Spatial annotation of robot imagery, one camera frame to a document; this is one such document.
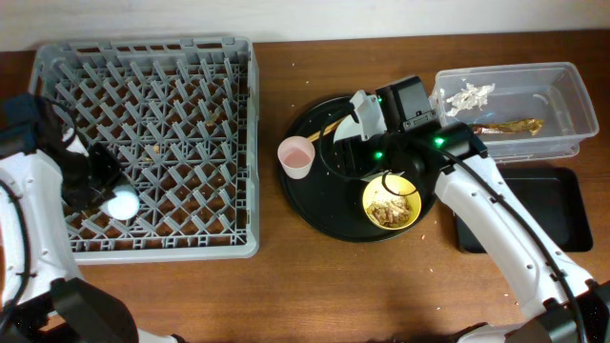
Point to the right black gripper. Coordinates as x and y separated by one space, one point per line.
354 157

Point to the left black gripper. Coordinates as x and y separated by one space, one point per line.
112 174

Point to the wooden chopstick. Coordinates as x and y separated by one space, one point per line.
328 129

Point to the blue plastic cup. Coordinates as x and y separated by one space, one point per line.
124 205

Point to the pink plastic cup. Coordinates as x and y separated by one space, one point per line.
296 155

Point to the yellow bowl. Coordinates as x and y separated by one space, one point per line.
396 185

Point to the food scraps and rice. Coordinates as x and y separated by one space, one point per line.
388 210

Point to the white tissue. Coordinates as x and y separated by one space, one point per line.
468 98

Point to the brown snack wrapper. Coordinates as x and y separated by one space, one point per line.
531 125

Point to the grey round plate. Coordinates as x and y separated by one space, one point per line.
350 127

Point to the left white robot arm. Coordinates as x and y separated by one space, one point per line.
47 164

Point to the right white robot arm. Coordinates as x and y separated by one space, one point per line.
560 300

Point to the grey plastic dishwasher rack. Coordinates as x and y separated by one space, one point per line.
181 116

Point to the clear plastic waste bin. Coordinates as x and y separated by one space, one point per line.
554 92

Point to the round black serving tray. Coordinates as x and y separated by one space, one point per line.
329 203

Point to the black rectangular tray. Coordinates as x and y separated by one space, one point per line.
552 196

